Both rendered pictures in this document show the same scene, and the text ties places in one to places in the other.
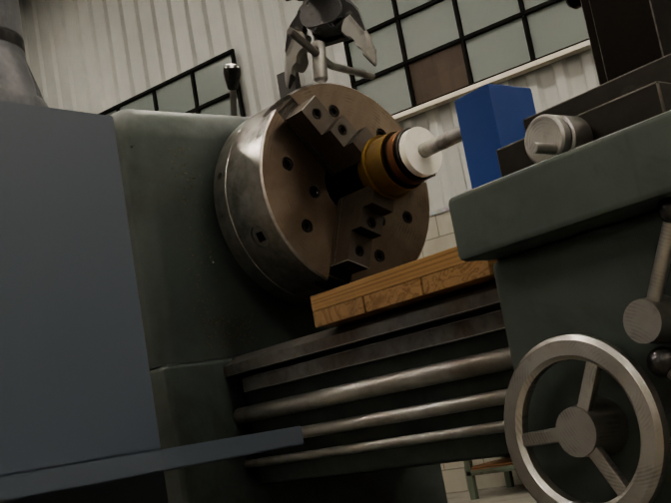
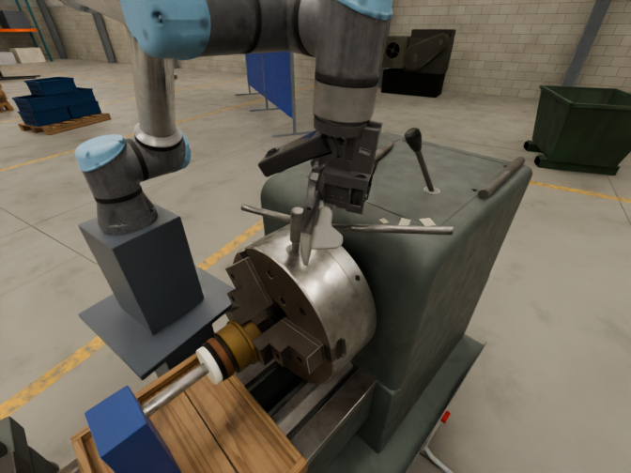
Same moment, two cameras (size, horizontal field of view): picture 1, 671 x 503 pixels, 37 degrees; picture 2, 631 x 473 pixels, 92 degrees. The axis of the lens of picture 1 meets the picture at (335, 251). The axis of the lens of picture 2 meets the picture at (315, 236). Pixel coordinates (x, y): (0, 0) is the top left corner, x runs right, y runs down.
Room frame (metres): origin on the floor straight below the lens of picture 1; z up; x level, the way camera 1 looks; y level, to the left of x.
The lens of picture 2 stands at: (1.48, -0.46, 1.57)
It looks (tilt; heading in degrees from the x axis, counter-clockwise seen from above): 35 degrees down; 85
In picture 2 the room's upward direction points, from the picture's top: straight up
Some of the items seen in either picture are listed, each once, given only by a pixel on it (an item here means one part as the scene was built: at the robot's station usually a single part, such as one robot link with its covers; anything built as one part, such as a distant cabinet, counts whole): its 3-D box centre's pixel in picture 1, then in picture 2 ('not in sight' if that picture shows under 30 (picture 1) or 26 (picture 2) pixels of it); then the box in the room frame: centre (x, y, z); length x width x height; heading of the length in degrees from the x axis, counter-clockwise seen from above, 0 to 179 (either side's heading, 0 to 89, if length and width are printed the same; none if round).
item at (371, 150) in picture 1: (394, 164); (235, 346); (1.37, -0.10, 1.08); 0.09 x 0.09 x 0.09; 40
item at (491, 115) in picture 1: (510, 180); (140, 450); (1.22, -0.23, 1.00); 0.08 x 0.06 x 0.23; 130
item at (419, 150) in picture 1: (449, 138); (176, 388); (1.28, -0.17, 1.08); 0.13 x 0.07 x 0.07; 40
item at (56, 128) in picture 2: not in sight; (58, 102); (-2.71, 5.99, 0.39); 1.20 x 0.80 x 0.79; 62
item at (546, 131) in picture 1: (549, 140); not in sight; (0.84, -0.20, 0.95); 0.07 x 0.04 x 0.04; 130
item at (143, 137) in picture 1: (185, 268); (391, 233); (1.77, 0.27, 1.06); 0.59 x 0.48 x 0.39; 40
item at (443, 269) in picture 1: (497, 279); (187, 453); (1.26, -0.19, 0.89); 0.36 x 0.30 x 0.04; 130
